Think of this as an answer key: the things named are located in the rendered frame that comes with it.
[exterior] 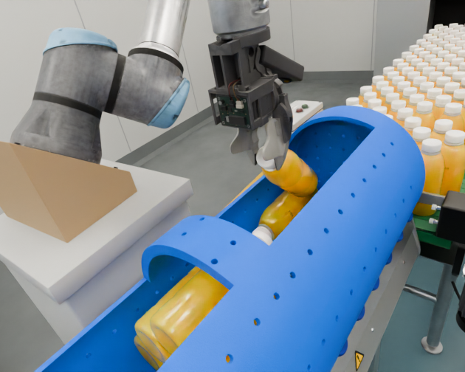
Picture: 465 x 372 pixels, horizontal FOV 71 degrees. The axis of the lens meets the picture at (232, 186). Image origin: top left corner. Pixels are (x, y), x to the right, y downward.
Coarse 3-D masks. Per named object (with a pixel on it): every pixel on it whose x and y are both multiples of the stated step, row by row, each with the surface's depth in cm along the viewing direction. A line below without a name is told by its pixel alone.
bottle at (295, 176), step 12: (288, 156) 56; (264, 168) 56; (288, 168) 56; (300, 168) 58; (276, 180) 57; (288, 180) 57; (300, 180) 60; (312, 180) 65; (300, 192) 65; (312, 192) 67
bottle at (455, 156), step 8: (448, 144) 77; (456, 144) 76; (448, 152) 77; (456, 152) 76; (464, 152) 76; (448, 160) 77; (456, 160) 76; (464, 160) 77; (448, 168) 78; (456, 168) 77; (464, 168) 78; (448, 176) 79; (456, 176) 78; (448, 184) 80; (456, 184) 80
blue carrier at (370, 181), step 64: (320, 128) 70; (384, 128) 58; (256, 192) 68; (320, 192) 44; (384, 192) 49; (192, 256) 35; (256, 256) 35; (320, 256) 38; (384, 256) 48; (128, 320) 49; (256, 320) 32; (320, 320) 35
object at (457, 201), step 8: (448, 192) 73; (456, 192) 72; (448, 200) 70; (456, 200) 70; (464, 200) 70; (432, 208) 73; (440, 208) 72; (448, 208) 69; (456, 208) 68; (464, 208) 67; (440, 216) 71; (448, 216) 70; (456, 216) 69; (464, 216) 67; (440, 224) 72; (448, 224) 71; (456, 224) 69; (464, 224) 68; (440, 232) 73; (448, 232) 71; (456, 232) 70; (464, 232) 69; (456, 240) 71; (464, 240) 70
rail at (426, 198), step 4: (424, 192) 78; (420, 196) 78; (424, 196) 78; (428, 196) 77; (432, 196) 77; (436, 196) 76; (440, 196) 75; (444, 196) 75; (420, 200) 79; (424, 200) 78; (428, 200) 78; (432, 200) 77; (436, 200) 76; (440, 200) 76; (432, 204) 78; (436, 204) 77; (440, 204) 76
